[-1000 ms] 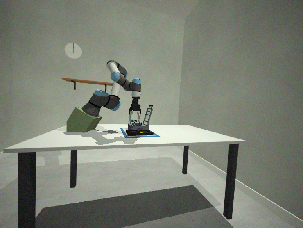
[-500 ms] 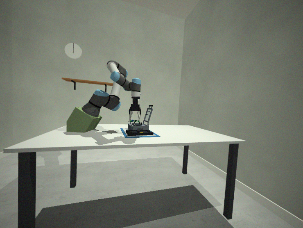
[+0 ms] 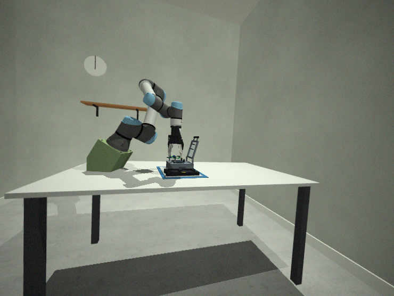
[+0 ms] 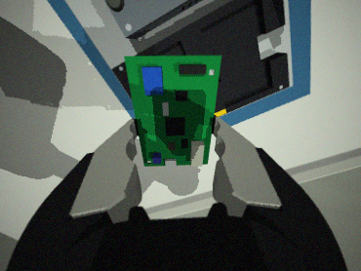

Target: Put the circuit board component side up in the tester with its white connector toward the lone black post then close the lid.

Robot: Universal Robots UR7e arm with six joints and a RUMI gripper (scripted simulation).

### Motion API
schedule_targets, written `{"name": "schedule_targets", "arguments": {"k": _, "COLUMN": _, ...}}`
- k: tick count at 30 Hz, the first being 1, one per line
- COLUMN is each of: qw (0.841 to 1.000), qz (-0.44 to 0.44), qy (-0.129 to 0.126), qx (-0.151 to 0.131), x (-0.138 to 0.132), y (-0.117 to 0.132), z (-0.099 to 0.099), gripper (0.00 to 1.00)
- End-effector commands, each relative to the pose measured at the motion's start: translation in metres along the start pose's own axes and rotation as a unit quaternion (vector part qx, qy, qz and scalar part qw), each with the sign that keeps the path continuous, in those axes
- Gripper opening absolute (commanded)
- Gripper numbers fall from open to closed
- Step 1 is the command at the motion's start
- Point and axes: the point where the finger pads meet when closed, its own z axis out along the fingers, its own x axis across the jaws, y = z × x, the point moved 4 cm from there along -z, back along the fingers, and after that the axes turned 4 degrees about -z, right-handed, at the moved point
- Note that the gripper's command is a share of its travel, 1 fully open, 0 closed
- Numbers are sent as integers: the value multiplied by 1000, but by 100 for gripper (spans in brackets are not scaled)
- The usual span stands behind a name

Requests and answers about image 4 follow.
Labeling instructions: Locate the green circuit board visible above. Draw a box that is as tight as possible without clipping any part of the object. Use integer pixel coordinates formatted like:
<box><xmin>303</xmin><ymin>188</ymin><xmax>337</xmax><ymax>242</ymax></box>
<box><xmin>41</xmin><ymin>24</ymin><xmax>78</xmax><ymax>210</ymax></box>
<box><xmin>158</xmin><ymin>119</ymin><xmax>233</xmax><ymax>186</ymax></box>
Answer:
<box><xmin>124</xmin><ymin>56</ymin><xmax>221</xmax><ymax>167</ymax></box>

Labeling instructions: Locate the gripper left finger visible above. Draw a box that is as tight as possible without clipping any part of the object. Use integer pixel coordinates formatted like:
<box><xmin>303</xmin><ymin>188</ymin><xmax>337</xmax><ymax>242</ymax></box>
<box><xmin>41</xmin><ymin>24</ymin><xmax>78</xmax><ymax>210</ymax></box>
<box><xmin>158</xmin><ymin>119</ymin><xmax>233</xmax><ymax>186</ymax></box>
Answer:
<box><xmin>6</xmin><ymin>118</ymin><xmax>142</xmax><ymax>271</ymax></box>

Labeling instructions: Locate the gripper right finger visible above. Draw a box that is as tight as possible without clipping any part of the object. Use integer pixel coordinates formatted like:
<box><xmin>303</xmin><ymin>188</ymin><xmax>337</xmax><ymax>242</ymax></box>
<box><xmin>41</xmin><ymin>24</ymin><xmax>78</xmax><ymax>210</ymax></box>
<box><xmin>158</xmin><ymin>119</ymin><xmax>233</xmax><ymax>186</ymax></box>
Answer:
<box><xmin>212</xmin><ymin>116</ymin><xmax>348</xmax><ymax>271</ymax></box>

